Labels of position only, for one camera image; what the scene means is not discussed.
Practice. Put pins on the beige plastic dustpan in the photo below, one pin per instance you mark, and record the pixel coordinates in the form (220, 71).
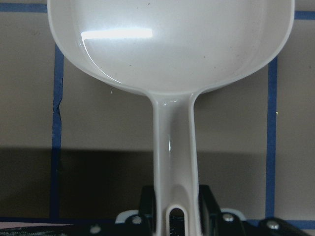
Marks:
(171, 51)

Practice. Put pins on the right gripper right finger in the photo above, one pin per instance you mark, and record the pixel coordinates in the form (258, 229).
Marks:
(209, 211)

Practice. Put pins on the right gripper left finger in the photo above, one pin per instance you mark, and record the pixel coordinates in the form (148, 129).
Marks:
(147, 211)

